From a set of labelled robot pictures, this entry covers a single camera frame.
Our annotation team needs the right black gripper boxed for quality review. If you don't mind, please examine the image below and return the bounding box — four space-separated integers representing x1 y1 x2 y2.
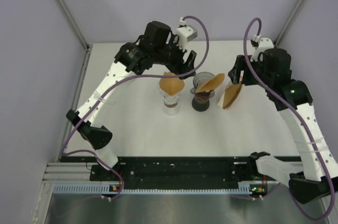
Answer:
227 53 271 90

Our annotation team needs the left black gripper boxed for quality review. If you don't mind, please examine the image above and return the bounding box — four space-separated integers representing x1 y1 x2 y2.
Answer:
152 34 195 79

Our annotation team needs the single brown coffee filter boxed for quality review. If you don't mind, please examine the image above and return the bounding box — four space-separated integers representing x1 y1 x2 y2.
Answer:
159 78 185 96

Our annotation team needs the clear glass dripper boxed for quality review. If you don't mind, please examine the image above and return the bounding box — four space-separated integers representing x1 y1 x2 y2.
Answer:
159 88 181 105

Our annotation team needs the grey plastic dripper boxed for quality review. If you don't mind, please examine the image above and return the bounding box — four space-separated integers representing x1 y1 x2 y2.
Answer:
190 72 214 100

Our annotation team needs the red-topped dark flask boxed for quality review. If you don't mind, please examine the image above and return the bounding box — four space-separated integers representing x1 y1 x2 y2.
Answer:
192 94 210 112

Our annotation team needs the glass beaker with brown band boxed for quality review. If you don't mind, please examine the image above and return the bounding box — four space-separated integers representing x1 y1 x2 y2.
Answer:
163 102 180 116

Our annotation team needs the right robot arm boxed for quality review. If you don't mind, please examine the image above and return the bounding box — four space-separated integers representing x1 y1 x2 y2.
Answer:
228 48 337 204

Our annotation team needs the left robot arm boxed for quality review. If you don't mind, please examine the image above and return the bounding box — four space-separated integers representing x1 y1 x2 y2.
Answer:
66 20 198 180

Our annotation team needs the brown coffee filter stack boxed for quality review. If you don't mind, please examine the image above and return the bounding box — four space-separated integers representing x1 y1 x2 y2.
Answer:
217 81 242 109

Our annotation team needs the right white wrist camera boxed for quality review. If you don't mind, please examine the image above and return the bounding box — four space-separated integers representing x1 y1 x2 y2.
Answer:
250 34 274 62

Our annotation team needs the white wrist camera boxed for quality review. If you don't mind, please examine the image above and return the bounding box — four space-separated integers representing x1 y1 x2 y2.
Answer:
250 34 274 62
175 17 198 50

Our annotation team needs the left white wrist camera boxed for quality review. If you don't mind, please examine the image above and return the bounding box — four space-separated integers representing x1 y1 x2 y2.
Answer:
175 17 198 50

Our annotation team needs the right aluminium frame post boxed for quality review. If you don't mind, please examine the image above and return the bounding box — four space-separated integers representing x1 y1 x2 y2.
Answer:
274 0 307 47

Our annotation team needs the aluminium frame post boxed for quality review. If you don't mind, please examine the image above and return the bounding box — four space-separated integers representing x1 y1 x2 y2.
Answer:
274 0 307 47
39 0 91 50

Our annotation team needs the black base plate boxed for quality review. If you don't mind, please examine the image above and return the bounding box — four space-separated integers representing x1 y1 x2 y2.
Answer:
90 157 269 190

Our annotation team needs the white slotted cable duct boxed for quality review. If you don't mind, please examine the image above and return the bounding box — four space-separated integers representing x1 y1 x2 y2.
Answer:
53 182 267 195

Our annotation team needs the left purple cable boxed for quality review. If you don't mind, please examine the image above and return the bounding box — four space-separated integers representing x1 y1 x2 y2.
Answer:
61 15 210 200

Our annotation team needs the purple cable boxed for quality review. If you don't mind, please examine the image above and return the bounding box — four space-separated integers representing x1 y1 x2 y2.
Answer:
61 15 210 200
229 17 335 220

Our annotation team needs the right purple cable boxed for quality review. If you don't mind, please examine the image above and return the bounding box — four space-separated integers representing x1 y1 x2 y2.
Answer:
229 17 335 220

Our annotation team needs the aluminium front rail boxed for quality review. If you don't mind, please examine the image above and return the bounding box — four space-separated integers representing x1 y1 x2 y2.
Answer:
42 161 331 182

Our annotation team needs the left aluminium frame post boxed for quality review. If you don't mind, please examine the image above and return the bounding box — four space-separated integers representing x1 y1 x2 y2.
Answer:
39 0 91 50

